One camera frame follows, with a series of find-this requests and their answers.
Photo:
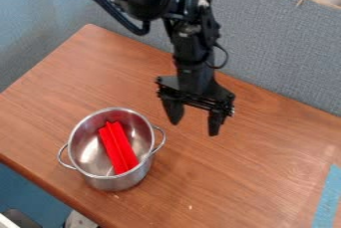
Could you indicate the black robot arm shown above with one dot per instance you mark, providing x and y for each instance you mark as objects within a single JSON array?
[{"x": 194, "y": 32}]

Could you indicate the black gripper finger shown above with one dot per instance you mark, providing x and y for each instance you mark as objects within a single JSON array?
[
  {"x": 174, "y": 108},
  {"x": 214, "y": 121}
]

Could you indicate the blue tape strip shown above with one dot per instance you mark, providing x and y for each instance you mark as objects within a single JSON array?
[{"x": 329, "y": 199}]

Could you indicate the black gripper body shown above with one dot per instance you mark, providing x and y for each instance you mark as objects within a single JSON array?
[{"x": 194, "y": 84}]

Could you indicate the red plastic block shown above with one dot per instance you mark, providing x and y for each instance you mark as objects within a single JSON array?
[{"x": 118, "y": 147}]

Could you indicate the dark object bottom left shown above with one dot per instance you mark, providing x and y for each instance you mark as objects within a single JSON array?
[{"x": 21, "y": 219}]

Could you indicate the white object under table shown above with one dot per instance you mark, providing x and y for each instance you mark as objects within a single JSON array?
[{"x": 77, "y": 220}]

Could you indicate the grey fabric divider panel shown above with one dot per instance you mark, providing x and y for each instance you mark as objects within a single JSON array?
[{"x": 284, "y": 46}]

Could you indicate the metal pot with handles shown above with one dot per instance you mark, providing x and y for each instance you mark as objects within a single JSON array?
[{"x": 83, "y": 152}]

